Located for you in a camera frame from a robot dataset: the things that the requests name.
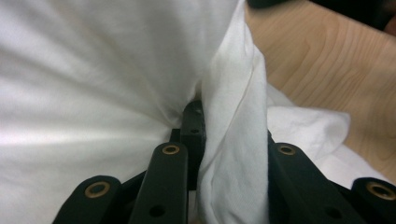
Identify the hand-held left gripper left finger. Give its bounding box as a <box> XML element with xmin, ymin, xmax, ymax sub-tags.
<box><xmin>169</xmin><ymin>99</ymin><xmax>207</xmax><ymax>191</ymax></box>

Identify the white gathered garment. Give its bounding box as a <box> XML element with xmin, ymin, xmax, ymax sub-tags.
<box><xmin>0</xmin><ymin>0</ymin><xmax>393</xmax><ymax>224</ymax></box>

